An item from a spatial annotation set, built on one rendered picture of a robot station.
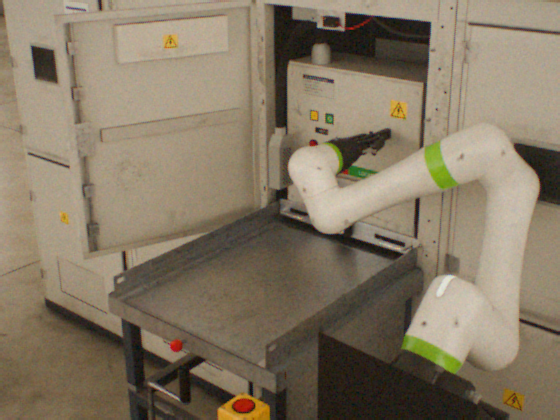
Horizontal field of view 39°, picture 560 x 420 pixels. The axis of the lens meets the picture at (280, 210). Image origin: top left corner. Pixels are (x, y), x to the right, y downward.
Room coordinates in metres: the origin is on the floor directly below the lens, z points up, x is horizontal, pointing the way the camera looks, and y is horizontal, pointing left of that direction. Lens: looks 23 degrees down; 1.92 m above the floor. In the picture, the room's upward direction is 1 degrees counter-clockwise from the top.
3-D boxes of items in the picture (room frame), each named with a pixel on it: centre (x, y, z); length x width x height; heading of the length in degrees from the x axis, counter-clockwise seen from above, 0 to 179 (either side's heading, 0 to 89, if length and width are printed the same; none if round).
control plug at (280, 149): (2.40, -0.01, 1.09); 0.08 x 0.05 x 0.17; 140
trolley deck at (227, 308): (2.02, 0.03, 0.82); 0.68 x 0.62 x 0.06; 140
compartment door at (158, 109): (2.38, 0.35, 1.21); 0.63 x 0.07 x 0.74; 119
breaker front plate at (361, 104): (2.32, -0.21, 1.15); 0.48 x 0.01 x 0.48; 50
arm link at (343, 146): (2.03, -0.15, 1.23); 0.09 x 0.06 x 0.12; 50
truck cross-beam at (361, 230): (2.33, -0.22, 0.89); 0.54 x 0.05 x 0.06; 50
